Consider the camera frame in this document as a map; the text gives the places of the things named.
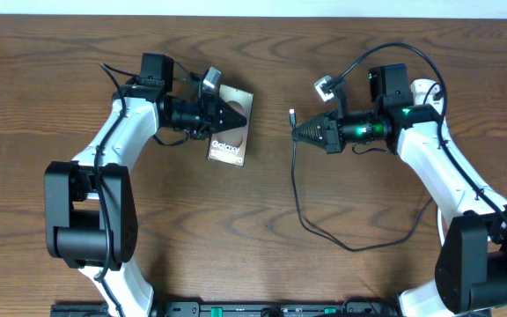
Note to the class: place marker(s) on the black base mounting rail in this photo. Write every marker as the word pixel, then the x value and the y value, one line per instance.
pixel 358 307

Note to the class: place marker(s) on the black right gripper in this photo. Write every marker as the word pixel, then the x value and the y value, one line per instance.
pixel 329 133

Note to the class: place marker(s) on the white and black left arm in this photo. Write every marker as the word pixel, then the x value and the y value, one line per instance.
pixel 90 213

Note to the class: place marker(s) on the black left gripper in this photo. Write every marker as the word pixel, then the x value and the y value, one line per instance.
pixel 211 109

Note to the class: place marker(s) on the white power strip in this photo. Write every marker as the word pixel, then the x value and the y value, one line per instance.
pixel 427 91

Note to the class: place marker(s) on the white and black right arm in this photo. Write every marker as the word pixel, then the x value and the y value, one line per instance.
pixel 471 269

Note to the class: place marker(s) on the white USB charger plug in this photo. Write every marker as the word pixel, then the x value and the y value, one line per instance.
pixel 435 96

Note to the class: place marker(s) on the gold Galaxy smartphone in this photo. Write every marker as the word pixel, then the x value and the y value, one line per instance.
pixel 230 146

